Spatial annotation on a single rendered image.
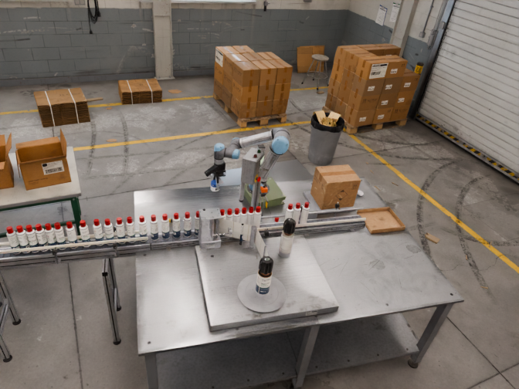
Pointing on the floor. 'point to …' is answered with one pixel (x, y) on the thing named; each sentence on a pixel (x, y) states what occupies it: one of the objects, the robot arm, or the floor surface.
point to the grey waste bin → (322, 146)
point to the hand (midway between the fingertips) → (215, 184)
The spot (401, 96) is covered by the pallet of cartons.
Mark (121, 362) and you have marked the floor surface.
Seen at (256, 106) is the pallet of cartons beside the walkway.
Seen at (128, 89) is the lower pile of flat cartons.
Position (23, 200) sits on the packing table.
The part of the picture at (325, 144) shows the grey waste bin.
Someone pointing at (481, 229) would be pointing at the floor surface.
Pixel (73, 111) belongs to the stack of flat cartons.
